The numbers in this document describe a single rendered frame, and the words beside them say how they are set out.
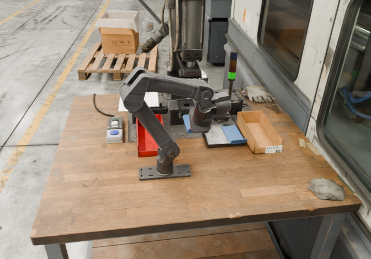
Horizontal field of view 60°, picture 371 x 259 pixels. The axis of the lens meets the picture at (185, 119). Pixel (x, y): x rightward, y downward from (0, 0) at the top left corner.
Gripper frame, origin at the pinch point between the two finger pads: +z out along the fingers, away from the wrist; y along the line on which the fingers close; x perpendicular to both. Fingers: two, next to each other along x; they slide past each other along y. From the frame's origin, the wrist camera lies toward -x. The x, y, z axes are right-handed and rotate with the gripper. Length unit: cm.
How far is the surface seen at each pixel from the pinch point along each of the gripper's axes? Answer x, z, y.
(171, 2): 6, -18, 53
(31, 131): 124, 179, 94
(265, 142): -32.9, 10.0, -3.4
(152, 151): 18.1, 6.9, -5.2
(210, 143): -7.4, 9.1, -2.6
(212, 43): -89, 223, 241
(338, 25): -58, -29, 29
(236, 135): -20.2, 10.9, 1.4
